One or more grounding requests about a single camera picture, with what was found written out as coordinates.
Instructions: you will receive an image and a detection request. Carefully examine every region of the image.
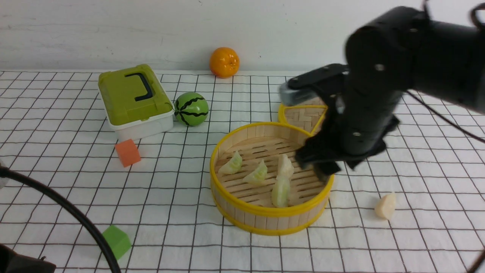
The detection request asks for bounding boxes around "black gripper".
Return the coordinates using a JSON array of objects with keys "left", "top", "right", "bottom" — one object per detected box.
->
[{"left": 295, "top": 73, "right": 402, "bottom": 183}]

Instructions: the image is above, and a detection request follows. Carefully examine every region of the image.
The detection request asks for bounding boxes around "white dumpling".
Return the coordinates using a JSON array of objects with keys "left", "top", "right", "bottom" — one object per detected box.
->
[
  {"left": 277, "top": 154, "right": 295, "bottom": 179},
  {"left": 374, "top": 192, "right": 397, "bottom": 221}
]

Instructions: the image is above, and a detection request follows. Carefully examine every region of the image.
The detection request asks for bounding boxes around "green dumpling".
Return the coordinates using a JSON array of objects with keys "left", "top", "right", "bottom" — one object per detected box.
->
[
  {"left": 243, "top": 159, "right": 268, "bottom": 185},
  {"left": 271, "top": 176, "right": 290, "bottom": 208},
  {"left": 218, "top": 151, "right": 243, "bottom": 175}
]

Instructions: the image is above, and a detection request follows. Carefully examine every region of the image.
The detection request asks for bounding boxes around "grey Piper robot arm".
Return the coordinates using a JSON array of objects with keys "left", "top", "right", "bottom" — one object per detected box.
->
[{"left": 280, "top": 1, "right": 485, "bottom": 178}]

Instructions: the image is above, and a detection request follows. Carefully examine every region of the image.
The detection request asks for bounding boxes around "woven bamboo steamer lid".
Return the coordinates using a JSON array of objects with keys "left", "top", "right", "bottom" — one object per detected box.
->
[{"left": 278, "top": 98, "right": 327, "bottom": 135}]

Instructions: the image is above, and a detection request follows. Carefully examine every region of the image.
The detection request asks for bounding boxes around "bamboo steamer tray yellow rim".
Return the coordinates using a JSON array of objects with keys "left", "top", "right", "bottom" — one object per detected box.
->
[{"left": 209, "top": 122, "right": 334, "bottom": 236}]

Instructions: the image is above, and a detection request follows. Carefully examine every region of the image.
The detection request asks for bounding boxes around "checkered white tablecloth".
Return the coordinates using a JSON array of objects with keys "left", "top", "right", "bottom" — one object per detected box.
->
[{"left": 0, "top": 71, "right": 485, "bottom": 273}]

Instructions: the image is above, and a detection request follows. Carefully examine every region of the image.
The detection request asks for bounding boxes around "toy watermelon ball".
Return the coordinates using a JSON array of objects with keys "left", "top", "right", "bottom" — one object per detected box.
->
[{"left": 174, "top": 92, "right": 209, "bottom": 127}]

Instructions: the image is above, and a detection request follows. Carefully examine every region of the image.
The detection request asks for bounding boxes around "toy orange fruit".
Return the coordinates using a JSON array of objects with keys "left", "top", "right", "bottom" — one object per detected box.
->
[{"left": 209, "top": 47, "right": 240, "bottom": 78}]

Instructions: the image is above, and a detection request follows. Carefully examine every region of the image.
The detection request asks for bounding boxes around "orange foam cube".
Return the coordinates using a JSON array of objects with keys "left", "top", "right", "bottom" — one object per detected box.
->
[{"left": 114, "top": 139, "right": 141, "bottom": 168}]

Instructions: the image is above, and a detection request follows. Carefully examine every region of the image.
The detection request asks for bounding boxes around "green lidded white box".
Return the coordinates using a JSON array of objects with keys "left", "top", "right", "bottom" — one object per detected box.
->
[{"left": 98, "top": 64, "right": 174, "bottom": 142}]

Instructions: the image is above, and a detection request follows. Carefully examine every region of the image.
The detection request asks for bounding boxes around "green foam cube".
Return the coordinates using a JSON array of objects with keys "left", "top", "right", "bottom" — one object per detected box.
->
[{"left": 102, "top": 225, "right": 131, "bottom": 260}]

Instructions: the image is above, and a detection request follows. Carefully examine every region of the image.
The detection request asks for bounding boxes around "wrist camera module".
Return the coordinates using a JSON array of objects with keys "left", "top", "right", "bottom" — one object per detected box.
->
[{"left": 279, "top": 63, "right": 349, "bottom": 107}]

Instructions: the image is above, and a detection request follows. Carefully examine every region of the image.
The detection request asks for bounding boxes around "black cable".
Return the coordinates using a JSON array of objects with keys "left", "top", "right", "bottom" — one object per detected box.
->
[{"left": 0, "top": 167, "right": 122, "bottom": 273}]

